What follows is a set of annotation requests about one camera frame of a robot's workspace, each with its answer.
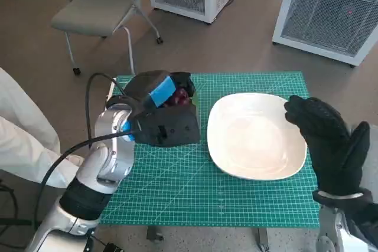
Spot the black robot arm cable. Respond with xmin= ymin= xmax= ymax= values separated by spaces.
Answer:
xmin=84 ymin=72 xmax=142 ymax=148
xmin=34 ymin=129 xmax=142 ymax=231

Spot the person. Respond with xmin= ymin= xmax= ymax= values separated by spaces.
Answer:
xmin=0 ymin=67 xmax=85 ymax=189

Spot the white cabinet with mesh front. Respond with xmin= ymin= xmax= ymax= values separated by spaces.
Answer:
xmin=271 ymin=0 xmax=378 ymax=68

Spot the grey chair with white frame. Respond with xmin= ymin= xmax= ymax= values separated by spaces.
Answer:
xmin=40 ymin=0 xmax=164 ymax=76

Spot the metal table bracket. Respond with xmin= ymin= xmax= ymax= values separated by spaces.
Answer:
xmin=255 ymin=228 xmax=270 ymax=251
xmin=146 ymin=227 xmax=165 ymax=243

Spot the red toy grape bunch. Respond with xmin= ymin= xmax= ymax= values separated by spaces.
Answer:
xmin=163 ymin=87 xmax=198 ymax=107

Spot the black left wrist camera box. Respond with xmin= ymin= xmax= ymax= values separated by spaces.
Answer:
xmin=134 ymin=104 xmax=200 ymax=148

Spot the green cutting mat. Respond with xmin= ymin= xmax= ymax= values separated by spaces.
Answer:
xmin=99 ymin=71 xmax=321 ymax=228

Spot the white rounded square plate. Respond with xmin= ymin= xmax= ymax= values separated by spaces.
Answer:
xmin=206 ymin=93 xmax=307 ymax=181

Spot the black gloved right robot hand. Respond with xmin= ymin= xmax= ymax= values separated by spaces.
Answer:
xmin=283 ymin=94 xmax=372 ymax=198

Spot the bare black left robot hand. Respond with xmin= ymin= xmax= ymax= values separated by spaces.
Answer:
xmin=121 ymin=70 xmax=196 ymax=117

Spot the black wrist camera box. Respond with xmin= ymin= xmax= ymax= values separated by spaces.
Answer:
xmin=345 ymin=192 xmax=378 ymax=248
xmin=134 ymin=104 xmax=200 ymax=148

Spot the black floor cable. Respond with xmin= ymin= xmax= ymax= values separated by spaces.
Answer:
xmin=0 ymin=179 xmax=18 ymax=220

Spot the black bar on floor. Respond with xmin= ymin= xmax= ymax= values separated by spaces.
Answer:
xmin=0 ymin=218 xmax=33 ymax=226

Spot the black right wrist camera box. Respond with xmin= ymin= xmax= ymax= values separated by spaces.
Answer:
xmin=345 ymin=192 xmax=378 ymax=248

